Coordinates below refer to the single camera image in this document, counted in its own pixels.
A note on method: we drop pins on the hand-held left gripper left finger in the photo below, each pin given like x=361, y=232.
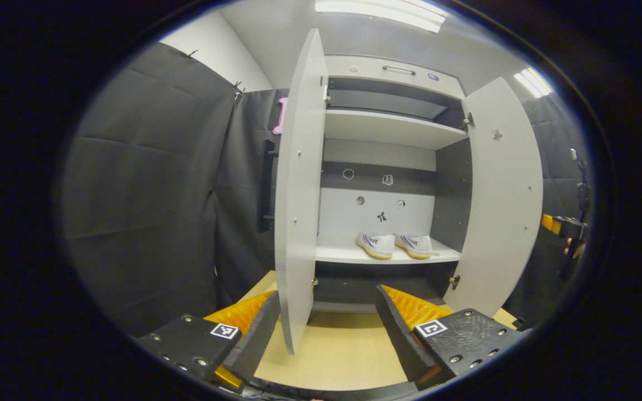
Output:
x=257, y=337

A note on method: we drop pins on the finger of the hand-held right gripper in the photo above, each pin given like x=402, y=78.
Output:
x=569, y=227

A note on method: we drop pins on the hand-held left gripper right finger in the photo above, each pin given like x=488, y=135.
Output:
x=402, y=337

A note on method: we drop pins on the white shoe cabinet door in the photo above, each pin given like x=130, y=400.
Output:
x=505, y=195
x=298, y=195

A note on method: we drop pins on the white canvas shoe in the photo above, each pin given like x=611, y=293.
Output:
x=375, y=245
x=417, y=245

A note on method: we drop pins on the white shoe cabinet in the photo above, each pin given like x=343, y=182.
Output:
x=388, y=128

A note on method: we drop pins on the black table clamp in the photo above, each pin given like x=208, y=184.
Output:
x=519, y=323

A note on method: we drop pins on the small ceiling light panel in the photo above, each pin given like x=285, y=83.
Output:
x=534, y=82

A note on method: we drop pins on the black backdrop cloth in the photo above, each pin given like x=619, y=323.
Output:
x=148, y=195

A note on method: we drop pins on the large ceiling light panel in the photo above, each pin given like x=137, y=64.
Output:
x=388, y=12

